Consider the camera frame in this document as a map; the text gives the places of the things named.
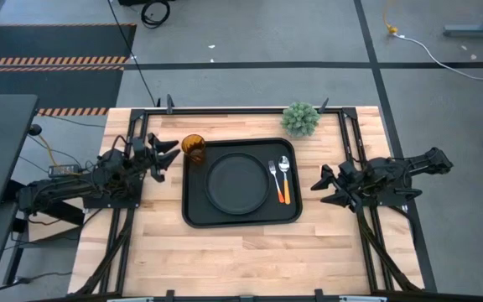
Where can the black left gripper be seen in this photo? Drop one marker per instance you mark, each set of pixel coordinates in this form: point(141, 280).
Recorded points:
point(149, 157)

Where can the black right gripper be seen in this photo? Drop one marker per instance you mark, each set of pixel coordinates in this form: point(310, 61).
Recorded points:
point(354, 184)

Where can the amber faceted cup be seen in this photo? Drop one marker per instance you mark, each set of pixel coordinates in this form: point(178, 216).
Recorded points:
point(193, 149)

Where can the black plastic tray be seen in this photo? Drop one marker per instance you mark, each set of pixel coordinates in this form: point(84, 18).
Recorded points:
point(195, 209)

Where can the black round plate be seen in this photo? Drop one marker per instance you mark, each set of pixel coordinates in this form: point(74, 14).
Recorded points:
point(237, 184)

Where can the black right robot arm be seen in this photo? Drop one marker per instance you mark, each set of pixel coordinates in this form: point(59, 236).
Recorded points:
point(413, 165)

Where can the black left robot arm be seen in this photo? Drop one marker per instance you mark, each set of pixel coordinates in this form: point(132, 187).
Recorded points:
point(57, 193)

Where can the green artificial plant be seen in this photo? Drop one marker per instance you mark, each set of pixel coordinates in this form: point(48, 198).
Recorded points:
point(300, 119)

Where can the black power adapter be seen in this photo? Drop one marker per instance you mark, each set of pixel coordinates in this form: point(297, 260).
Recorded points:
point(63, 170)

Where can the black round knob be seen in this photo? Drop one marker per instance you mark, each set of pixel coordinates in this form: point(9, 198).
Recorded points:
point(35, 129)

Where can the black hazard striped mat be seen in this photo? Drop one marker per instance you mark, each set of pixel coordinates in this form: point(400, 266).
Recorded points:
point(53, 42)
point(44, 90)

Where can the grey desk foot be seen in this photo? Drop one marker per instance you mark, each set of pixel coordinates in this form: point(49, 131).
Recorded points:
point(476, 30)

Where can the black aluminium frame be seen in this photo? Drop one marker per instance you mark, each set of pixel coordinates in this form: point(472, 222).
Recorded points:
point(241, 111)

